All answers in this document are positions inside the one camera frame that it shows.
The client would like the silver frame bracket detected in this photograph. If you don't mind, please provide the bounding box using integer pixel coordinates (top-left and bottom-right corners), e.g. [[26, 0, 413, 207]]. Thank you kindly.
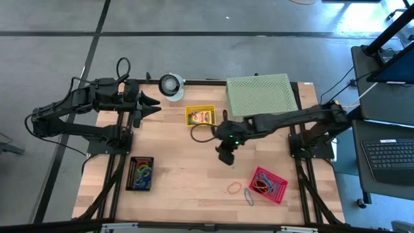
[[280, 225, 320, 233], [101, 222, 139, 232]]

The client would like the black power cable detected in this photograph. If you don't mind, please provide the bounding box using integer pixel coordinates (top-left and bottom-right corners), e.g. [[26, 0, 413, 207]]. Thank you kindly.
[[318, 65, 373, 111]]

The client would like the black table edge bar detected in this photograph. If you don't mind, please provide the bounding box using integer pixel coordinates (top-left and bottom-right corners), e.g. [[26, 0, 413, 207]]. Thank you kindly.
[[0, 219, 414, 233]]

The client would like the dark computer monitor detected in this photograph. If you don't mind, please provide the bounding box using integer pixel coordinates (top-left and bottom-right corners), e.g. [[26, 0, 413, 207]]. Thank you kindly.
[[366, 41, 414, 85]]

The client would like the yellow plastic basket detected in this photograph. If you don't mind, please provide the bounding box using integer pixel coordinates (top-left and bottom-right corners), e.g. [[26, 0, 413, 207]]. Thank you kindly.
[[185, 104, 217, 128]]

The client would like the black plastic basket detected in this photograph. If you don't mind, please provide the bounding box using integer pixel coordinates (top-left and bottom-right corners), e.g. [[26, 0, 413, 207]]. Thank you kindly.
[[125, 156, 155, 192]]

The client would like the black side desk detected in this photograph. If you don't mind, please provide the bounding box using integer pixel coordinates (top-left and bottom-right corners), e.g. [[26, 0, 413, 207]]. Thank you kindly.
[[351, 45, 414, 128], [351, 122, 414, 199]]

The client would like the grey chair base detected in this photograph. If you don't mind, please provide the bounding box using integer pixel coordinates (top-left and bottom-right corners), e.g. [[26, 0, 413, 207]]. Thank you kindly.
[[0, 131, 26, 157]]

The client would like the black monitor stand pole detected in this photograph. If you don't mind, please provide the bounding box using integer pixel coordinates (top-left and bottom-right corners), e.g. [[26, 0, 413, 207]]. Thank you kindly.
[[361, 2, 414, 56]]

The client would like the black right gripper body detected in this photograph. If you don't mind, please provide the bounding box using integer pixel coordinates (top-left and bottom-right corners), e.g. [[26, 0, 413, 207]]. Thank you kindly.
[[215, 120, 256, 151]]

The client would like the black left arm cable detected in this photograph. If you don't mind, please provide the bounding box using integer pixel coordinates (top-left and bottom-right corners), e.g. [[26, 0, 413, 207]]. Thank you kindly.
[[69, 57, 132, 88]]

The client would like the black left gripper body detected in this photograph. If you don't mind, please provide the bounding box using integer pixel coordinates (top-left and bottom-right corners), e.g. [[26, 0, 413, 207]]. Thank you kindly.
[[121, 80, 145, 129]]

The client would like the black aluminium table frame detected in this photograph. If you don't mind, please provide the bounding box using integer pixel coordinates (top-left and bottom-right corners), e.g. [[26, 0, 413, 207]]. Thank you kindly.
[[72, 78, 345, 224]]

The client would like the red plastic basket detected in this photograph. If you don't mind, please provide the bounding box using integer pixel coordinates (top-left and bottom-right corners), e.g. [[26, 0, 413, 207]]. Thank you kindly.
[[248, 166, 289, 205]]

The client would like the yellow cable connector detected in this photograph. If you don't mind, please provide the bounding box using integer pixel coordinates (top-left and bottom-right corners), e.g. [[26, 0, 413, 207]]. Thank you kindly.
[[332, 99, 356, 109]]

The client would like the green perforated metal shelf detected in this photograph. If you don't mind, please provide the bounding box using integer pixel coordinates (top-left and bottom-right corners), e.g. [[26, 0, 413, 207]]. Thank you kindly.
[[225, 73, 299, 118]]

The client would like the black computer keyboard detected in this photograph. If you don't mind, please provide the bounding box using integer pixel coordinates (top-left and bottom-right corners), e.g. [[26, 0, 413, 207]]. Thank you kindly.
[[361, 138, 414, 186]]

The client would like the white cable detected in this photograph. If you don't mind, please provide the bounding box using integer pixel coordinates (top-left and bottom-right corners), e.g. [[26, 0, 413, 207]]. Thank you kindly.
[[355, 82, 379, 102]]

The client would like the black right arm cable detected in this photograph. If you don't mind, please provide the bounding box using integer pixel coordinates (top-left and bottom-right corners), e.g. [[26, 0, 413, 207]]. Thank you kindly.
[[190, 109, 229, 144]]

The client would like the grey box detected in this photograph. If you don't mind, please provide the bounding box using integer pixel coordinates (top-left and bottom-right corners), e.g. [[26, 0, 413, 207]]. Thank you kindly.
[[390, 219, 414, 233]]

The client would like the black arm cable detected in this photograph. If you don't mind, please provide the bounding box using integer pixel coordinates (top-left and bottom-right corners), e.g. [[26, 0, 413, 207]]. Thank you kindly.
[[69, 57, 132, 88], [190, 109, 229, 144]]

